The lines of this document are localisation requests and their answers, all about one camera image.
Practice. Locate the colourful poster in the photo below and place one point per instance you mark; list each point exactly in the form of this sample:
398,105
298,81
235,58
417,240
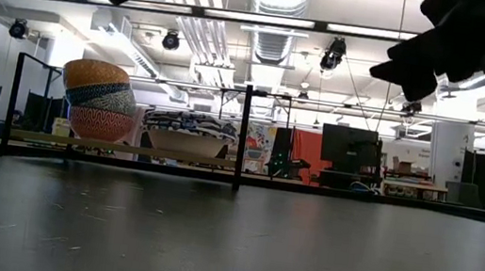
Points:
260,145

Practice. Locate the wooden shelf board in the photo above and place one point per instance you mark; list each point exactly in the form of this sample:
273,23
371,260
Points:
150,152

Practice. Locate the black shelf frame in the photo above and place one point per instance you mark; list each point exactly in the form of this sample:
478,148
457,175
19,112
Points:
243,131

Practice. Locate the wooden desk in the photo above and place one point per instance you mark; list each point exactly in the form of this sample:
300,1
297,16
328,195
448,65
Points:
413,188

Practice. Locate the black ceiling spotlight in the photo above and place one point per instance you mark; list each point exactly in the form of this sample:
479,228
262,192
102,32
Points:
332,55
170,41
19,28
410,107

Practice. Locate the grey-green patterned bowl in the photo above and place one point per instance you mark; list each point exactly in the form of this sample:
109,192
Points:
118,104

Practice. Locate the orange bowl with blue interior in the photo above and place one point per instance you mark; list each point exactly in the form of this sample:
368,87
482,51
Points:
94,74

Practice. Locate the red-orange wave-patterned bowl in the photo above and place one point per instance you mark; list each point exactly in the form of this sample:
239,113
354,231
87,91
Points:
100,125

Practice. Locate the grey chair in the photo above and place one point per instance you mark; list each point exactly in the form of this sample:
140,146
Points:
457,193

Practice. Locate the black computer tower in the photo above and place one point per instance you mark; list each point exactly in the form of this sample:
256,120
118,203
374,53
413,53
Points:
279,160

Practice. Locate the silver ceiling duct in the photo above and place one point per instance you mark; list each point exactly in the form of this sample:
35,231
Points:
274,45

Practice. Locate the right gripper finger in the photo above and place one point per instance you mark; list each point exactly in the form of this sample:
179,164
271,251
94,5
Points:
418,53
414,83

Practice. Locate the white round column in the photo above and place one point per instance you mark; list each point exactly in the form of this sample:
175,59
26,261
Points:
449,150

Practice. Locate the large black monitor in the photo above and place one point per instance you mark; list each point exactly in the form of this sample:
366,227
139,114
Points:
347,148

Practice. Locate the orange partition panel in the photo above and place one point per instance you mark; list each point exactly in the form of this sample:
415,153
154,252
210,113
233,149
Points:
309,149

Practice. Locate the black table frame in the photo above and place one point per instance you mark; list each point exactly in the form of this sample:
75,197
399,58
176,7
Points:
357,197

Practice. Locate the brown cardboard box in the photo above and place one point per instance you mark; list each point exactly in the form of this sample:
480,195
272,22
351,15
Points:
403,166

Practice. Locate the yellow box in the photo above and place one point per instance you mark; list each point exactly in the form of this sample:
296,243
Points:
61,127

